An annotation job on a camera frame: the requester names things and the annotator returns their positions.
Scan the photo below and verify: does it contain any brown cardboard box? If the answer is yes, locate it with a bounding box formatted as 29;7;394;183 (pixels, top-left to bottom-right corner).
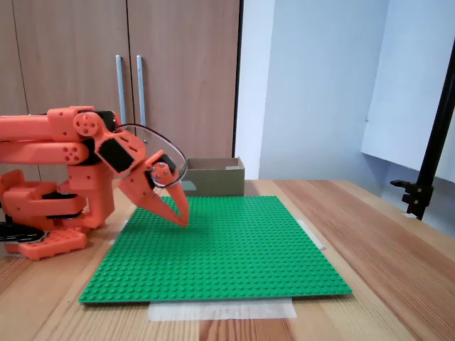
181;157;246;197

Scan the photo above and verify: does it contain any green lego baseplate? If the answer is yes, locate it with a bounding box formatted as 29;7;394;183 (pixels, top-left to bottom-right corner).
77;195;353;305

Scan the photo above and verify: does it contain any thin servo wire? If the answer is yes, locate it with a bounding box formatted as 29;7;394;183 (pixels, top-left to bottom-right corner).
113;123;188;188

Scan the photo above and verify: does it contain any white wall cabinet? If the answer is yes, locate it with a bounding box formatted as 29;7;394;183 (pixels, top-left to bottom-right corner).
360;0;455;185

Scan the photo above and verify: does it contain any translucent masking tape strip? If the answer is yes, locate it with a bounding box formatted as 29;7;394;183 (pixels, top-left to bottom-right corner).
107;218;129;247
296;218;327;251
147;298;298;323

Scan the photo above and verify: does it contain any black stand pole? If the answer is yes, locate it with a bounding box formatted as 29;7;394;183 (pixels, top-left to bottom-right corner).
415;45;455;222

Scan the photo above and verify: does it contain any brown wooden cabinet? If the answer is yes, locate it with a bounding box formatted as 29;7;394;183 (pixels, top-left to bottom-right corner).
0;0;241;186

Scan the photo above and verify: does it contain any silver cabinet handle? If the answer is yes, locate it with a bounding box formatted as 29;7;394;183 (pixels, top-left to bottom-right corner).
136;55;148;128
114;55;127;126

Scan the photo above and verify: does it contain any black power cable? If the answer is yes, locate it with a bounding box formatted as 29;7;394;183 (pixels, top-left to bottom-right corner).
0;222;49;246

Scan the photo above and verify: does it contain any black stand clamp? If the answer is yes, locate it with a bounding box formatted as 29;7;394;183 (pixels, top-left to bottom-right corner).
390;179;435;222

